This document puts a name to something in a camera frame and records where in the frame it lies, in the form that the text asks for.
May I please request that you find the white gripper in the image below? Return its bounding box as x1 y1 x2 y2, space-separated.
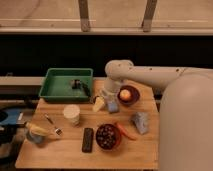
93 79 122 112

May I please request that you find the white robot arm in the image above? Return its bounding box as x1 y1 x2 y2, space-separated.
93 60 213 171

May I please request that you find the yellow apple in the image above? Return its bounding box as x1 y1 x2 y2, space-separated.
119 89 131 101

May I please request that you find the dark red bowl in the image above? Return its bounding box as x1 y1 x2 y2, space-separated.
117 85 140 106

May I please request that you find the black object in tray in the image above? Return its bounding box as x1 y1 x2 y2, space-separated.
71 79 91 97

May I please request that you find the white paper cup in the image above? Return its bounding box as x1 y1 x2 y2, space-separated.
63 104 80 126

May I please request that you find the bowl of dark beans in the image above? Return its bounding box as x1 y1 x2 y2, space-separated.
95 124 121 150

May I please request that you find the green plastic tray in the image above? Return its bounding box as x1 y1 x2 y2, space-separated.
39 68 93 103

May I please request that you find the light blue cloth object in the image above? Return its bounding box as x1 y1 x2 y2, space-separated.
131 112 148 134

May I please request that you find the orange carrot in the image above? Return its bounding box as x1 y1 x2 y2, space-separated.
115 122 137 141

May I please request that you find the metal fork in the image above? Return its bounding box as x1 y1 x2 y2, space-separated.
44 114 62 136

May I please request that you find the yellow banana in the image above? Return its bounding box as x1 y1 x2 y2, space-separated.
25 122 51 136

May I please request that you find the blue small cup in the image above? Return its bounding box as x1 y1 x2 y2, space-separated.
26 131 44 144

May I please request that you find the blue device at left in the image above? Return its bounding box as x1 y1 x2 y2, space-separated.
0 108 22 146

